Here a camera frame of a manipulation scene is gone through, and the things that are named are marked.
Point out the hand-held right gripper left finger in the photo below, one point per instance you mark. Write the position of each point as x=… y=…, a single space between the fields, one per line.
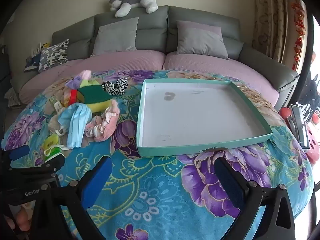
x=100 y=180

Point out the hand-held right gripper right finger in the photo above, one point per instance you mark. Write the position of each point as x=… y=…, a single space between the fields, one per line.
x=228 y=187

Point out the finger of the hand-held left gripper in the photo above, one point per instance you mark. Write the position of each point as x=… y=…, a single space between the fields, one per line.
x=53 y=162
x=20 y=153

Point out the green tissue packet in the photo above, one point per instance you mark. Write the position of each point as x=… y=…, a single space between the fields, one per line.
x=50 y=141

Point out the teal cardboard box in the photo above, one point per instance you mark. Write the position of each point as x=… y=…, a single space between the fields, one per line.
x=195 y=117

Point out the yellow green sponge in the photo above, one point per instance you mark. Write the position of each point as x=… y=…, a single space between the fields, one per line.
x=95 y=95

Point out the purple packet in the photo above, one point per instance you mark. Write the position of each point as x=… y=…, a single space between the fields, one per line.
x=73 y=82

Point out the person's left hand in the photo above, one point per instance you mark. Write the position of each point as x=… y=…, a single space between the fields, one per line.
x=22 y=221

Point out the floral blanket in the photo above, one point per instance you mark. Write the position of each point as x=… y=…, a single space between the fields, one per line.
x=150 y=180

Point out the pink baby hat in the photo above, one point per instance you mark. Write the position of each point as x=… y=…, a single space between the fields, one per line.
x=105 y=127

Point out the white patterned bag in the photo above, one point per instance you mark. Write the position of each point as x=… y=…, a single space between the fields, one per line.
x=12 y=96

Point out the red band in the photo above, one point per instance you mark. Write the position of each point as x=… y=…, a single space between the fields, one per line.
x=73 y=96

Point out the blue white cushion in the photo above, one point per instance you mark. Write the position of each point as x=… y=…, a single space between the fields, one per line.
x=32 y=63

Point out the dark blue cabinet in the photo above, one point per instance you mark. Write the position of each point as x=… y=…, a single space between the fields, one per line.
x=3 y=62

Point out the steel wool scrubber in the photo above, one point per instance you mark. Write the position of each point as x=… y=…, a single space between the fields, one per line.
x=109 y=88

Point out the black rectangular device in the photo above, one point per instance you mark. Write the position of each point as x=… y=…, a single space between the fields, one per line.
x=298 y=125

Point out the pink round object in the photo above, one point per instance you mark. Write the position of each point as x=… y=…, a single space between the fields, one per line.
x=313 y=142

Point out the black white spotted sock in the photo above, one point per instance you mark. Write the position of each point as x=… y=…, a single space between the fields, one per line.
x=121 y=83

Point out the blue white patterned pillow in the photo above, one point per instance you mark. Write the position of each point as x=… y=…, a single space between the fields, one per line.
x=52 y=55

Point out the white yellow books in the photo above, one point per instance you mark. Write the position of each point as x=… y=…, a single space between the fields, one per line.
x=40 y=47

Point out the grey and pink pillow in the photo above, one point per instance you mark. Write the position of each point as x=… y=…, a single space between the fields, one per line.
x=200 y=42

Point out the grey sofa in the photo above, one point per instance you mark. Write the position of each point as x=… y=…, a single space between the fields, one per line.
x=155 y=17

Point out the red hanging decoration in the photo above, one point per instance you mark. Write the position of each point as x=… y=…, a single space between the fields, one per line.
x=298 y=30

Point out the beige patterned curtain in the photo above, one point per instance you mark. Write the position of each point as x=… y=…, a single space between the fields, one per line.
x=270 y=17

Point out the grey white plush husky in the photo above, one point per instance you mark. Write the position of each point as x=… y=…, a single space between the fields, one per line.
x=132 y=0

